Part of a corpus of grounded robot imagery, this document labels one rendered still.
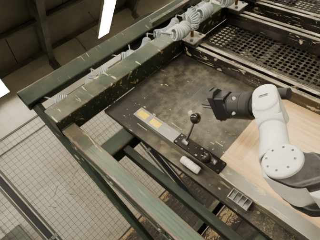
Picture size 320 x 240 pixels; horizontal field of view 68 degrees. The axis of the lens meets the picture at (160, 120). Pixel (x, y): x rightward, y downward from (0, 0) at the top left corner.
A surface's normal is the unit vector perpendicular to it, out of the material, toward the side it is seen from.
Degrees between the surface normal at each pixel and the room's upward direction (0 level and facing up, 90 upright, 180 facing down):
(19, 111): 90
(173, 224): 56
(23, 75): 90
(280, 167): 20
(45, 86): 90
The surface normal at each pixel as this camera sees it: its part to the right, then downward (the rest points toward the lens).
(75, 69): 0.36, -0.25
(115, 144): -0.07, -0.63
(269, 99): -0.55, -0.71
